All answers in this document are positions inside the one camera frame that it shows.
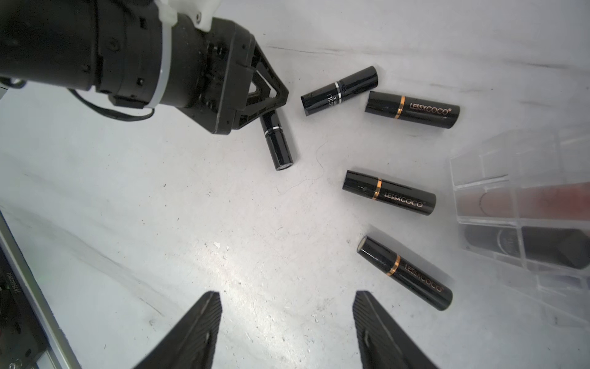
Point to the black lipstick silver band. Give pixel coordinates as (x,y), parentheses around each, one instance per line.
(340,91)

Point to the black lipstick gold band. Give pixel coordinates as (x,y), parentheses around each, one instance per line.
(416,110)

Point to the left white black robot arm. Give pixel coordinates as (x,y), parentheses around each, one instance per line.
(142,54)

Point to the black silver-band lipstick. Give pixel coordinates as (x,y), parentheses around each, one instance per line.
(560,246)
(276,141)

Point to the aluminium mounting rail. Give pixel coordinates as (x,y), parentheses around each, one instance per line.
(31,336)

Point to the pink translucent lipstick tube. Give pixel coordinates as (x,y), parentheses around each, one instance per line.
(557,202)

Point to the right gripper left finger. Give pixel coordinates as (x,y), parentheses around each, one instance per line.
(192,341)

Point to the black gold-band lipstick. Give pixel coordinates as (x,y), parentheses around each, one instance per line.
(405,273)
(388,192)

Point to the clear acrylic lipstick organizer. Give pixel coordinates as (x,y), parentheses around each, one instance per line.
(530,158)

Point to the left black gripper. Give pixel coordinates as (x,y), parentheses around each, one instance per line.
(212,74)

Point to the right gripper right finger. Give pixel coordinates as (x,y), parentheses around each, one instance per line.
(382,342)

